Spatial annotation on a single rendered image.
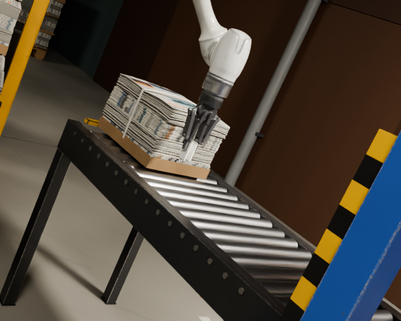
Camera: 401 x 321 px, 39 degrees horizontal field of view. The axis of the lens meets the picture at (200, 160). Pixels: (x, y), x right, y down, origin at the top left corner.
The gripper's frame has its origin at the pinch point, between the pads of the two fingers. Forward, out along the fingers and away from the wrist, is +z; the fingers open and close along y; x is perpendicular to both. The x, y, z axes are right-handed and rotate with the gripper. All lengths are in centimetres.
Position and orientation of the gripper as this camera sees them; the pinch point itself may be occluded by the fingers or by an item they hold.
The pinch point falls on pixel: (188, 150)
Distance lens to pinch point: 184.1
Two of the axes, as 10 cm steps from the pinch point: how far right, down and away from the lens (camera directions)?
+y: -7.1, -1.6, -6.8
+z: -4.0, 8.9, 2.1
